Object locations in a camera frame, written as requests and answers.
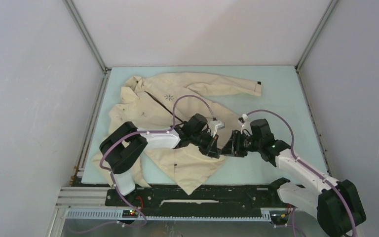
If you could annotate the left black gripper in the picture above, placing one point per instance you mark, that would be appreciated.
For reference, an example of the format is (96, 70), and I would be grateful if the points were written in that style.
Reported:
(210, 149)

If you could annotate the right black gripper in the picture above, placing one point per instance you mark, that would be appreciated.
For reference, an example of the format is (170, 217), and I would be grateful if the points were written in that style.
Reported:
(233, 146)

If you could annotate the beige zip jacket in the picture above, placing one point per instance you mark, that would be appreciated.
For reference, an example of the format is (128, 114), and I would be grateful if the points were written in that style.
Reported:
(153, 102)

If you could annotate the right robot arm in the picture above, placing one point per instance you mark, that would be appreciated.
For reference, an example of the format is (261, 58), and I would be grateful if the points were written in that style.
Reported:
(336, 205)

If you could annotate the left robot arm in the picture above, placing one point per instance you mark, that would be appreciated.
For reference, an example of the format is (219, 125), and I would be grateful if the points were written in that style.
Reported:
(134, 147)

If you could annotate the light blue table mat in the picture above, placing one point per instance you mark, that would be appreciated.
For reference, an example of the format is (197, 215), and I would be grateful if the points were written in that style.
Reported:
(281, 93)

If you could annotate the right controller board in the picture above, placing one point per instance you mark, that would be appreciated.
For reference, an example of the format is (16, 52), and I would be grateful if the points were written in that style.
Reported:
(279, 218)

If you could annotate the controller board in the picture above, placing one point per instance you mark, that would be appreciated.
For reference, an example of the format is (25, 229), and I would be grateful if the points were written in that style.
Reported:
(279, 218)
(130, 214)

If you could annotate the left controller board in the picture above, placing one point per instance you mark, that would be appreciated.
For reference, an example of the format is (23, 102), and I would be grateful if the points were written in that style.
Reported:
(130, 214)

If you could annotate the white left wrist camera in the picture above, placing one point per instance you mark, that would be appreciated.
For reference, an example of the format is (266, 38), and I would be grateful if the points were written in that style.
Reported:
(214, 126)

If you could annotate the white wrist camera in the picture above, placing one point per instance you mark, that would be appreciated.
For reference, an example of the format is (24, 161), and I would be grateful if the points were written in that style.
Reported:
(214, 126)
(244, 122)

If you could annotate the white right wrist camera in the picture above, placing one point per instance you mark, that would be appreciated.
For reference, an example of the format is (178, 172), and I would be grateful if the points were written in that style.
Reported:
(244, 122)

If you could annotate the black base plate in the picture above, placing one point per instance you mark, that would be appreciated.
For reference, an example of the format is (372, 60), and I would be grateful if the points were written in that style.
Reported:
(207, 201)

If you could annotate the aluminium frame rail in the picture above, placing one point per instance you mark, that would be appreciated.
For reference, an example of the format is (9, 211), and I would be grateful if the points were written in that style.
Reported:
(88, 202)

